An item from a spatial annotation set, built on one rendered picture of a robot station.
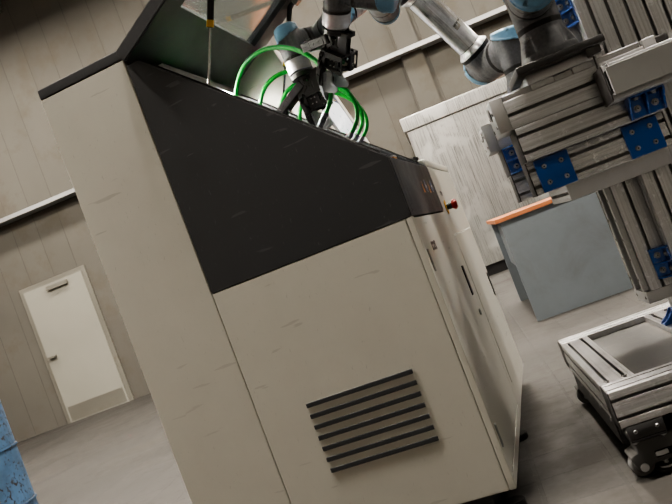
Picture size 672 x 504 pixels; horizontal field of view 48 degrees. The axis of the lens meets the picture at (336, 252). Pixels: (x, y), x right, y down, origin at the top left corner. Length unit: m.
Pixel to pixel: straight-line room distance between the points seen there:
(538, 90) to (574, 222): 2.82
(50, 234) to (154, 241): 10.23
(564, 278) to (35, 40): 9.69
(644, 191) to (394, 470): 1.02
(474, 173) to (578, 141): 7.38
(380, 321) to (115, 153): 0.86
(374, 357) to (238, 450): 0.46
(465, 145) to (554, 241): 4.75
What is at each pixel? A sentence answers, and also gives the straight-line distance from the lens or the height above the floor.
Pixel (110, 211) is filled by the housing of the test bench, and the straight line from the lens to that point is 2.19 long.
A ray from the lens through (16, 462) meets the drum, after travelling 3.73.
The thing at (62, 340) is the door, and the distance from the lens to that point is 12.32.
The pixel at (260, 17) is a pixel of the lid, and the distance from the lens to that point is 2.67.
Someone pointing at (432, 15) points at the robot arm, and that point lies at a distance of 2.62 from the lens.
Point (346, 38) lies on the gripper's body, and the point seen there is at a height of 1.29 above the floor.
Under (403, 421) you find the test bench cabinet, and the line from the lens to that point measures 1.98.
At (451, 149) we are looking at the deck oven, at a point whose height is 1.60.
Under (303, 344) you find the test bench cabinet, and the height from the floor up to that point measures 0.58.
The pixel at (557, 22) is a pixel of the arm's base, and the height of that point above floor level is 1.12.
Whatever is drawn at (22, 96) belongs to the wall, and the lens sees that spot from 12.70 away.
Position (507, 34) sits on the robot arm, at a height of 1.24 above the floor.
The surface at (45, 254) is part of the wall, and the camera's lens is 12.38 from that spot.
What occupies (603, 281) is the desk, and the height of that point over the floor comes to 0.10.
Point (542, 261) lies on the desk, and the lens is 4.77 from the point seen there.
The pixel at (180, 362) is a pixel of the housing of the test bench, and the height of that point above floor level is 0.65.
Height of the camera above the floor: 0.73
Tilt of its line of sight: 1 degrees up
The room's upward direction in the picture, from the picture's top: 21 degrees counter-clockwise
